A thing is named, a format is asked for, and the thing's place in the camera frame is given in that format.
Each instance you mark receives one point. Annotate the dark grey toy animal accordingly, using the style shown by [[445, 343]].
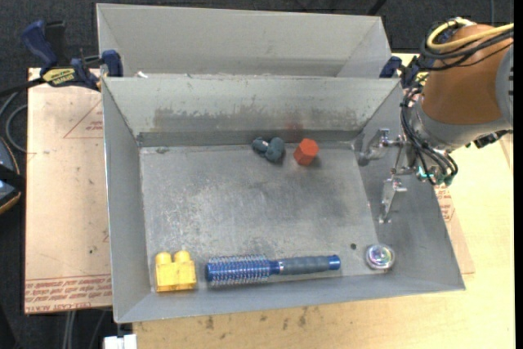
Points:
[[273, 149]]

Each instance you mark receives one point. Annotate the grey metal bin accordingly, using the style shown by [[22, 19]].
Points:
[[245, 208]]

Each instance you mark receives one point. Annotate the brown cardboard board red print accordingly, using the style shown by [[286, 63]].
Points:
[[65, 196]]

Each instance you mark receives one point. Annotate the red hexagonal block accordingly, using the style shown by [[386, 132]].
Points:
[[305, 151]]

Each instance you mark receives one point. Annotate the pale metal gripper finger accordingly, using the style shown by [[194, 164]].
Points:
[[374, 151], [388, 196]]

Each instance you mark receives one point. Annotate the yellow toy brick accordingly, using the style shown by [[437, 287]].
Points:
[[175, 273]]

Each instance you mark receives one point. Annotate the black cylinder on white bracket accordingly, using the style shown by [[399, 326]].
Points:
[[488, 139]]

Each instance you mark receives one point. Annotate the clear round glass thing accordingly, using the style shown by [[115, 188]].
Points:
[[380, 256]]

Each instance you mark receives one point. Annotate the blue round hairbrush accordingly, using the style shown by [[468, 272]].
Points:
[[253, 269]]

